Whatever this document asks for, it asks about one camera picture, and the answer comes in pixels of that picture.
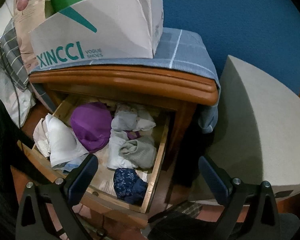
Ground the white hexagon pattern underwear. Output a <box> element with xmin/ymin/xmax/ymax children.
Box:
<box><xmin>33</xmin><ymin>114</ymin><xmax>89</xmax><ymax>174</ymax></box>

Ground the navy floral underwear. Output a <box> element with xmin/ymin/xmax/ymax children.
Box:
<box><xmin>113</xmin><ymin>168</ymin><xmax>148</xmax><ymax>206</ymax></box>

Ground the purple underwear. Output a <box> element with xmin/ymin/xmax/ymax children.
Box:
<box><xmin>70</xmin><ymin>102</ymin><xmax>112</xmax><ymax>153</ymax></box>

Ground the light blue underwear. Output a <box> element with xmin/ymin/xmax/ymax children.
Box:
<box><xmin>107</xmin><ymin>129</ymin><xmax>137</xmax><ymax>170</ymax></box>

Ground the wooden drawer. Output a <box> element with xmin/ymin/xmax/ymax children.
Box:
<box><xmin>23</xmin><ymin>94</ymin><xmax>168</xmax><ymax>229</ymax></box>

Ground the grey rolled underwear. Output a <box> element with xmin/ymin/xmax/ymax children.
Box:
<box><xmin>119</xmin><ymin>135</ymin><xmax>157</xmax><ymax>170</ymax></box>

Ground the pale grey folded underwear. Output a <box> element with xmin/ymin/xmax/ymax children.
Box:
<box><xmin>111</xmin><ymin>103</ymin><xmax>156</xmax><ymax>132</ymax></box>

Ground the grey cube stool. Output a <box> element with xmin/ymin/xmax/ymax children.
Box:
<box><xmin>207</xmin><ymin>55</ymin><xmax>300</xmax><ymax>200</ymax></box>

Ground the white floral bedding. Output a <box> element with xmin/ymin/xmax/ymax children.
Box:
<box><xmin>0</xmin><ymin>67</ymin><xmax>36</xmax><ymax>127</ymax></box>

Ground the grey plaid blanket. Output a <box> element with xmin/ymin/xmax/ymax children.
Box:
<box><xmin>0</xmin><ymin>19</ymin><xmax>29</xmax><ymax>92</ymax></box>

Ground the blue checked cloth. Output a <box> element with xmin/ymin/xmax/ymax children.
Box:
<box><xmin>30</xmin><ymin>28</ymin><xmax>221</xmax><ymax>133</ymax></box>

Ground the blue foam mat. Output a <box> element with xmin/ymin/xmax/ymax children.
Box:
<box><xmin>163</xmin><ymin>0</ymin><xmax>300</xmax><ymax>93</ymax></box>

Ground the beige floral curtain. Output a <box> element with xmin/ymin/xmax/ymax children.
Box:
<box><xmin>13</xmin><ymin>0</ymin><xmax>45</xmax><ymax>73</ymax></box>

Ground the white Xincci shoe box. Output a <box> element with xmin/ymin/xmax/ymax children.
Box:
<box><xmin>30</xmin><ymin>0</ymin><xmax>164</xmax><ymax>69</ymax></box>

